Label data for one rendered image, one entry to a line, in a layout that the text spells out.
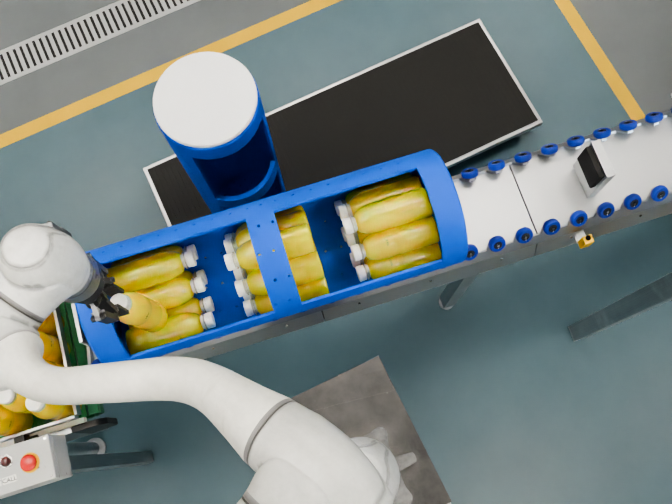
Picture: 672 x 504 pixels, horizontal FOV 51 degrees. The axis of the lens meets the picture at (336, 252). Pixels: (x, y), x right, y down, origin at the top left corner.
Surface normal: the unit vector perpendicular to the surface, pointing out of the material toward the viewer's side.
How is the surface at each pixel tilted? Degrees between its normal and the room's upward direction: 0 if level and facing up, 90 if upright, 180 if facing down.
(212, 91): 0
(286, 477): 20
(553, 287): 0
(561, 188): 0
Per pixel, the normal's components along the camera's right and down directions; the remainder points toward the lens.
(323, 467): -0.14, -0.46
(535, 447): -0.02, -0.25
